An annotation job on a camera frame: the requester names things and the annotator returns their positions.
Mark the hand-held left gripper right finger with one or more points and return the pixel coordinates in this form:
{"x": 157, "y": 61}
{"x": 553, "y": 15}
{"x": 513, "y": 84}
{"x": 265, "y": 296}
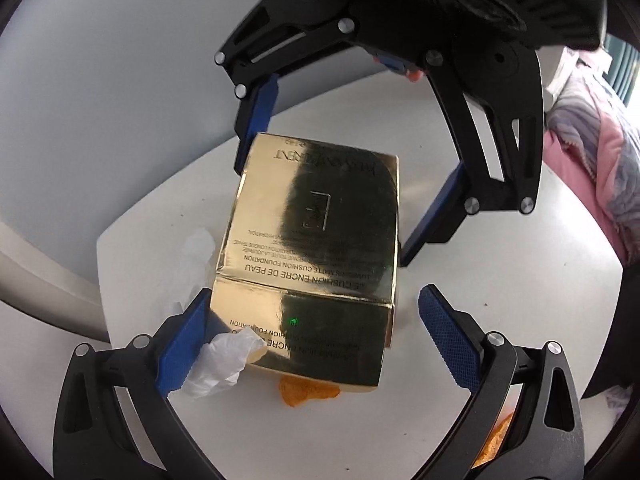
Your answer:
{"x": 450, "y": 340}

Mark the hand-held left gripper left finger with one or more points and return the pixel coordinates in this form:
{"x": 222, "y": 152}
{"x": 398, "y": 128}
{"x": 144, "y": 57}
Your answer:
{"x": 187, "y": 340}

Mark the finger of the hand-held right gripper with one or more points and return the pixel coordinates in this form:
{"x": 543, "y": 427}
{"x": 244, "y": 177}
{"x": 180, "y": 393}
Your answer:
{"x": 440, "y": 210}
{"x": 257, "y": 110}

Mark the clear plastic bag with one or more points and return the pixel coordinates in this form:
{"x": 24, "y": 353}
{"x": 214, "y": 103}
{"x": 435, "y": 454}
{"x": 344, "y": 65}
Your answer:
{"x": 220, "y": 360}

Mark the orange peel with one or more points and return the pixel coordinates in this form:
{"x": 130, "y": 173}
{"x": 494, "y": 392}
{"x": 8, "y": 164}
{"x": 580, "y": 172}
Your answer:
{"x": 495, "y": 435}
{"x": 305, "y": 391}

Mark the gold cardboard box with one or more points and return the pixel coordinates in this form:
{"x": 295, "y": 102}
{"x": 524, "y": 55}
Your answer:
{"x": 310, "y": 270}

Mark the white nightstand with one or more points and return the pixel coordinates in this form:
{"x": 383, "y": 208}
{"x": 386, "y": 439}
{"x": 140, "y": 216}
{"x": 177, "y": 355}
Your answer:
{"x": 525, "y": 280}

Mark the pink patterned blanket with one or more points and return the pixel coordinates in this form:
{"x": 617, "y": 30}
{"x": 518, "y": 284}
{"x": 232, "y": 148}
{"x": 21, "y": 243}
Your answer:
{"x": 600, "y": 135}

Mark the white door frame trim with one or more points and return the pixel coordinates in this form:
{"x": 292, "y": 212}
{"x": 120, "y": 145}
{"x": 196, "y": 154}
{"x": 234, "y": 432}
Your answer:
{"x": 45, "y": 280}

